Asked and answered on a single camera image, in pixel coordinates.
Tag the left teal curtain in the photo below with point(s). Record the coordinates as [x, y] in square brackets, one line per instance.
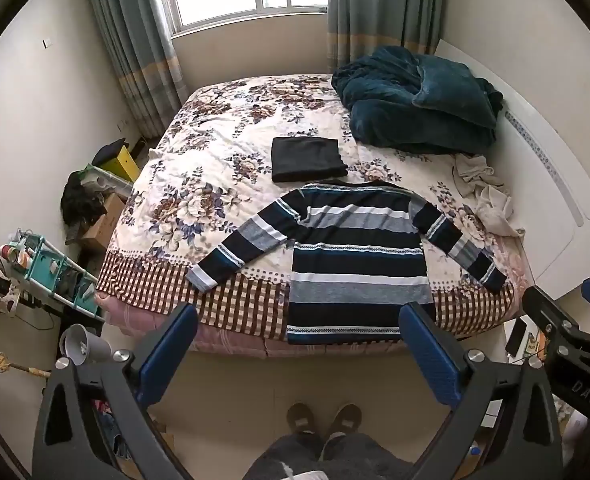
[137, 36]

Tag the teal curtain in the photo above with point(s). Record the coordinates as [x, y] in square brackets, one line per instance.
[137, 36]
[358, 27]

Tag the cardboard box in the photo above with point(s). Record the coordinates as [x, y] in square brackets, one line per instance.
[98, 236]

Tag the white headboard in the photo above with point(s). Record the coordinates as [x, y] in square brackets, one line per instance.
[549, 187]

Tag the folded black garment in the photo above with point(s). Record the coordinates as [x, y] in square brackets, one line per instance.
[305, 159]

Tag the yellow box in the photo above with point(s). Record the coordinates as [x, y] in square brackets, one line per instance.
[123, 166]

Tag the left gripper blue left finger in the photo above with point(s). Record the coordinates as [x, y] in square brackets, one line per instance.
[161, 351]

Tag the striped navy knit sweater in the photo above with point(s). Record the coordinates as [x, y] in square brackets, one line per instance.
[357, 258]

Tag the grey cup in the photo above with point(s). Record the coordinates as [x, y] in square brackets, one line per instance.
[83, 347]

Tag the right teal curtain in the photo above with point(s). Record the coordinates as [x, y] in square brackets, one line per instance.
[358, 27]

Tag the teal storage rack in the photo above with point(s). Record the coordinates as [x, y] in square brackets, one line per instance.
[44, 269]

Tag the black clothes pile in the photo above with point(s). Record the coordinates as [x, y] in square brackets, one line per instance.
[79, 206]

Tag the beige crumpled cloth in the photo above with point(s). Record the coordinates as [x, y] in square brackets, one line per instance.
[487, 195]

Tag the right slipper foot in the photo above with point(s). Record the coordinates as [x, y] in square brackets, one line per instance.
[346, 421]

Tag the left slipper foot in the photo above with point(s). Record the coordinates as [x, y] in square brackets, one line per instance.
[301, 420]

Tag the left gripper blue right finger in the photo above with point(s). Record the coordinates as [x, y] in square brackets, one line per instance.
[436, 352]

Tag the dark teal plush blanket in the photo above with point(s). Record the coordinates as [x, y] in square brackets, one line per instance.
[418, 103]

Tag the slipper foot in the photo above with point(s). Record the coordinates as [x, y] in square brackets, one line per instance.
[301, 420]
[346, 421]

